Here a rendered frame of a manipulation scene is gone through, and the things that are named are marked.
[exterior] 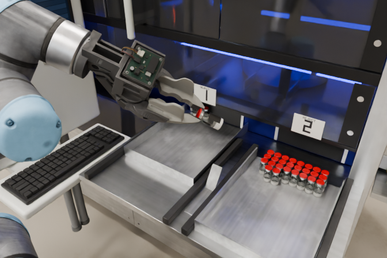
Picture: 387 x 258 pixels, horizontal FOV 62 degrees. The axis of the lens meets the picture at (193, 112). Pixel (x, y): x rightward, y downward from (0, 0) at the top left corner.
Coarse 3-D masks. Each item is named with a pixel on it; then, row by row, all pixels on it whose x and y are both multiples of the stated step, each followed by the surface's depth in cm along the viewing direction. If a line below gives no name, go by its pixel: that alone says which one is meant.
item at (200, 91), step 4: (196, 84) 107; (196, 88) 107; (200, 88) 106; (204, 88) 105; (208, 88) 104; (196, 92) 108; (200, 92) 107; (204, 92) 106; (208, 92) 105; (212, 92) 104; (200, 96) 108; (204, 96) 107; (208, 96) 106; (212, 96) 105; (200, 100) 109; (204, 100) 108; (208, 100) 107; (212, 100) 106; (212, 104) 106
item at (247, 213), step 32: (256, 160) 99; (224, 192) 86; (256, 192) 87; (288, 192) 87; (224, 224) 78; (256, 224) 78; (288, 224) 78; (320, 224) 78; (256, 256) 68; (288, 256) 71
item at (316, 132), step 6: (294, 114) 91; (294, 120) 92; (300, 120) 91; (312, 120) 89; (318, 120) 88; (294, 126) 93; (300, 126) 91; (312, 126) 89; (318, 126) 88; (300, 132) 92; (306, 132) 91; (312, 132) 90; (318, 132) 89; (318, 138) 90
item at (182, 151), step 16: (192, 112) 124; (160, 128) 113; (176, 128) 114; (192, 128) 114; (208, 128) 114; (224, 128) 114; (240, 128) 114; (128, 144) 101; (144, 144) 106; (160, 144) 106; (176, 144) 106; (192, 144) 106; (208, 144) 106; (224, 144) 106; (144, 160) 97; (160, 160) 99; (176, 160) 99; (192, 160) 99; (208, 160) 99; (176, 176) 91; (192, 176) 93
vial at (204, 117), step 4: (204, 112) 55; (208, 112) 55; (200, 116) 55; (204, 116) 55; (208, 116) 55; (204, 120) 55; (208, 120) 55; (212, 120) 55; (208, 124) 55; (212, 124) 55; (216, 124) 55; (220, 124) 55; (216, 128) 56
